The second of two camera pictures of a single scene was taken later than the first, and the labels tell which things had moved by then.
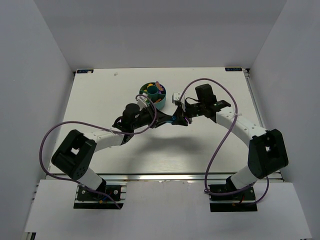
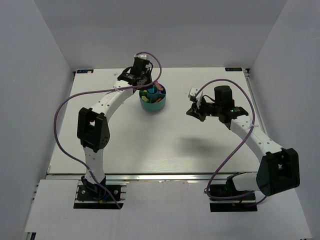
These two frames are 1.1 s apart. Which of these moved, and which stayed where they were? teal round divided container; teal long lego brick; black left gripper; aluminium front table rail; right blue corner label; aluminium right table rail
Moved: teal long lego brick; black left gripper
Stayed: aluminium right table rail; teal round divided container; aluminium front table rail; right blue corner label
